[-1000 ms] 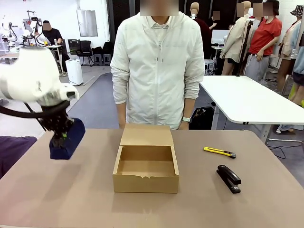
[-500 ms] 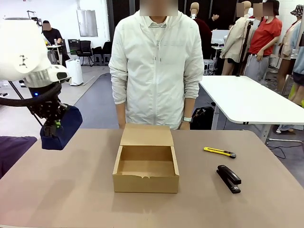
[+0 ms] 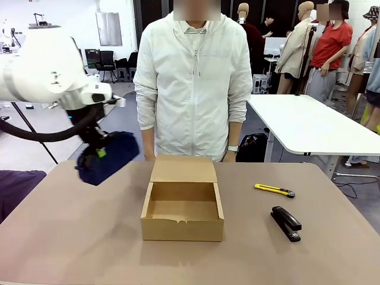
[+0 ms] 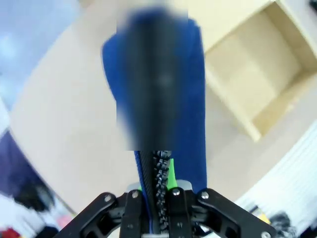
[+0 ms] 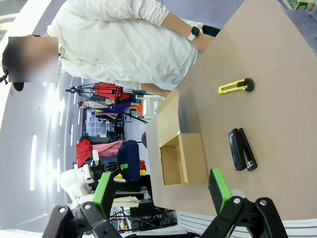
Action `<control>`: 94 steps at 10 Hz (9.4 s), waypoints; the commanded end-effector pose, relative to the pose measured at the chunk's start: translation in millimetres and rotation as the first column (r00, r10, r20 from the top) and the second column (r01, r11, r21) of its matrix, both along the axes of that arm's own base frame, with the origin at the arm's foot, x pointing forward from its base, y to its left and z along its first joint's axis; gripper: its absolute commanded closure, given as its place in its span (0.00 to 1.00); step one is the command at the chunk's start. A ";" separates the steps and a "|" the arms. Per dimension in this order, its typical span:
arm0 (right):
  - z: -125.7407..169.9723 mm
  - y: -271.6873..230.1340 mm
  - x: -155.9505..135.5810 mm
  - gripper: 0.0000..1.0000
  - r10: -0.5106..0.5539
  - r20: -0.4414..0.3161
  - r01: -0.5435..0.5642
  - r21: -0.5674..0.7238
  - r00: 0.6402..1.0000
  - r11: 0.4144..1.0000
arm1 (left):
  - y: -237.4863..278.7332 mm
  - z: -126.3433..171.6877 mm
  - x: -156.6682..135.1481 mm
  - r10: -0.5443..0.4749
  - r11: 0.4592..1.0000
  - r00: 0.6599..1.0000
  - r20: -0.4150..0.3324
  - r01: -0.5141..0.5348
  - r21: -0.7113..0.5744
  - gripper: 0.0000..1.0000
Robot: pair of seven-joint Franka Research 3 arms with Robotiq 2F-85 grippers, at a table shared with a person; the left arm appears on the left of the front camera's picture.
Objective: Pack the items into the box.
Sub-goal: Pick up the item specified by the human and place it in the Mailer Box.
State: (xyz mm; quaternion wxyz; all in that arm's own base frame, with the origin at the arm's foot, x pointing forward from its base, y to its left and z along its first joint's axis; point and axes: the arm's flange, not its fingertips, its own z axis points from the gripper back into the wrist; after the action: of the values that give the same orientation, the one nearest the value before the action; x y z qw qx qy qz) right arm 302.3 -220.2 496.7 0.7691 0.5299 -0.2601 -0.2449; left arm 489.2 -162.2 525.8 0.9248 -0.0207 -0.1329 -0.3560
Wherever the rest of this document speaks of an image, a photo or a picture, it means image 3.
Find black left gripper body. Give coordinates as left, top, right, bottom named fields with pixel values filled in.
left=66, top=104, right=109, bottom=150

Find navy blue fabric bag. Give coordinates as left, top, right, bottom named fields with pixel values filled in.
left=74, top=130, right=140, bottom=187

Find brown cardboard box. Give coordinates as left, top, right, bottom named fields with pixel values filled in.
left=140, top=153, right=225, bottom=242

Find black stapler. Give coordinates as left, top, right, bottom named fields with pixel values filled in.
left=270, top=205, right=303, bottom=243

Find person's right forearm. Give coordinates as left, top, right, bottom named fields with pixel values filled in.
left=141, top=127, right=157, bottom=151

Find person's left forearm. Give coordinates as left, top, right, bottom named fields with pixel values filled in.
left=227, top=121, right=245, bottom=148

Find black stand legs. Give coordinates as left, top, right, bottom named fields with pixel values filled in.
left=11, top=102, right=59, bottom=164

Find black office chair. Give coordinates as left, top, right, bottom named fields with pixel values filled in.
left=96, top=50, right=116, bottom=83

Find purple cloth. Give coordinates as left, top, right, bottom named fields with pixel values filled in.
left=0, top=169, right=48, bottom=225

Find person in white jacket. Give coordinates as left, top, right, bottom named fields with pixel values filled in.
left=132, top=11, right=253, bottom=163

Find black bag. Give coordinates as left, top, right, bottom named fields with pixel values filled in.
left=236, top=133, right=270, bottom=163

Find yellow utility knife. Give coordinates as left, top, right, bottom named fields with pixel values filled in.
left=254, top=183, right=296, bottom=199

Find white computer case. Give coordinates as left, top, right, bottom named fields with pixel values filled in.
left=252, top=74, right=270, bottom=94

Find mannequin in dark red garment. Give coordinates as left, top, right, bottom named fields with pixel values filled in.
left=237, top=2, right=265, bottom=75

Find white desk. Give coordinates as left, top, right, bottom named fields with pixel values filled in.
left=245, top=94, right=380, bottom=181

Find white monitor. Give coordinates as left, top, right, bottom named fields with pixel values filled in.
left=264, top=37, right=288, bottom=57

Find person in black clothes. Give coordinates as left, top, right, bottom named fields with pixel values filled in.
left=261, top=16, right=279, bottom=39

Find mannequin in beige coat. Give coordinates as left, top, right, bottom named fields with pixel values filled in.
left=274, top=1, right=318, bottom=95

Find person in red shirt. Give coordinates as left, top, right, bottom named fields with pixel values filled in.
left=308, top=0, right=354, bottom=103

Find neon yellow object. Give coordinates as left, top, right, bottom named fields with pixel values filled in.
left=360, top=103, right=380, bottom=133

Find mannequin with bucket hat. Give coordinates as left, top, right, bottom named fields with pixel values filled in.
left=347, top=5, right=380, bottom=131

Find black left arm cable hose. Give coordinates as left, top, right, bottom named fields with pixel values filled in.
left=0, top=103, right=102, bottom=143

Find grey wall panel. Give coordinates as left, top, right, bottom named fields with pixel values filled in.
left=95, top=11, right=123, bottom=47

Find black floor cable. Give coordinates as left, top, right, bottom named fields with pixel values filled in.
left=334, top=172, right=380, bottom=199

